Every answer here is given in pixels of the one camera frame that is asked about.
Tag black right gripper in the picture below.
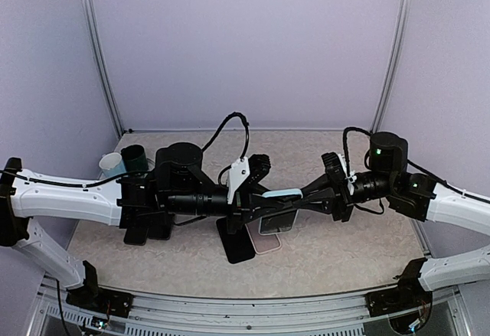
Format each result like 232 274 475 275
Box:
292 167 397 222

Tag light blue phone case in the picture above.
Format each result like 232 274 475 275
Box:
261 188 303 198

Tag purple edged dark phone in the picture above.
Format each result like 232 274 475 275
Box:
148 214 174 240

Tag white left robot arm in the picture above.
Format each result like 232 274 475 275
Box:
1 142 303 309

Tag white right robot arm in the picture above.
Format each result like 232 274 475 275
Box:
288 132 489 308

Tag pink phone case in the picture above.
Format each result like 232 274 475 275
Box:
246 223 282 256

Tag black phone case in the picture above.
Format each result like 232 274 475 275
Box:
216 217 256 264

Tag black cup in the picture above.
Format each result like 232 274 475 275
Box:
120 144 149 172

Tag light blue white cup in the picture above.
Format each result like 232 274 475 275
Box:
99 152 126 178

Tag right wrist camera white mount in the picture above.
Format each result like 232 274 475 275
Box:
337 153 357 195

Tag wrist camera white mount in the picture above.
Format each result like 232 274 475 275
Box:
227 157 250 204
337 153 357 195

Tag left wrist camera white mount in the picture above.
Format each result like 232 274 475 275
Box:
227 157 250 204

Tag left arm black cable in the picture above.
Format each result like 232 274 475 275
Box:
0 112 250 199

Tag right aluminium frame post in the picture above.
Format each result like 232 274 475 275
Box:
370 0 412 132

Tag aluminium frame post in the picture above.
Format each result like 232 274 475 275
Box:
81 0 124 139
370 0 412 132

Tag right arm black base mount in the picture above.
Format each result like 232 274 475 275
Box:
365 258 433 317

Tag aluminium front rail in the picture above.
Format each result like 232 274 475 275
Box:
26 270 472 336

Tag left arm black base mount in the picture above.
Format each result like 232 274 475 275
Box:
66 260 134 318

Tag left aluminium frame post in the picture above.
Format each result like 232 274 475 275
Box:
81 0 124 139

